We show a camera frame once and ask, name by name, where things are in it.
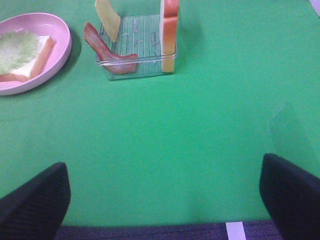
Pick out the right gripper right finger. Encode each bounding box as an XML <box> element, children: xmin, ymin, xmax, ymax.
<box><xmin>259</xmin><ymin>153</ymin><xmax>320</xmax><ymax>240</ymax></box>

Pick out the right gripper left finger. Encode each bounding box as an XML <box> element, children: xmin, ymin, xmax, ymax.
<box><xmin>0</xmin><ymin>162</ymin><xmax>71</xmax><ymax>240</ymax></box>

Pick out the bread slice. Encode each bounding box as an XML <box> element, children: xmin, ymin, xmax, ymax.
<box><xmin>0</xmin><ymin>35</ymin><xmax>55</xmax><ymax>82</ymax></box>
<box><xmin>159</xmin><ymin>0</ymin><xmax>180</xmax><ymax>73</ymax></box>

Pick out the green lettuce leaf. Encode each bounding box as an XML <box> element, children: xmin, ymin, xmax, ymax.
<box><xmin>0</xmin><ymin>31</ymin><xmax>39</xmax><ymax>75</ymax></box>

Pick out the bacon strip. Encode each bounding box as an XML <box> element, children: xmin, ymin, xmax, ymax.
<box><xmin>83</xmin><ymin>22</ymin><xmax>138</xmax><ymax>75</ymax></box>

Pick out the green table cloth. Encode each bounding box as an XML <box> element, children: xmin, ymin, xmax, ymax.
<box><xmin>0</xmin><ymin>0</ymin><xmax>320</xmax><ymax>226</ymax></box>

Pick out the pink round plate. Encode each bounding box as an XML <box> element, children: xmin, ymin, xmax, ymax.
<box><xmin>0</xmin><ymin>12</ymin><xmax>72</xmax><ymax>96</ymax></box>

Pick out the right clear plastic tray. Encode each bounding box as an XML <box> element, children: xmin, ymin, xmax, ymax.
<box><xmin>95</xmin><ymin>14</ymin><xmax>178</xmax><ymax>81</ymax></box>

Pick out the yellow cheese slice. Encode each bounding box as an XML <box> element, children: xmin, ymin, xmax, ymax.
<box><xmin>94</xmin><ymin>0</ymin><xmax>121</xmax><ymax>43</ymax></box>

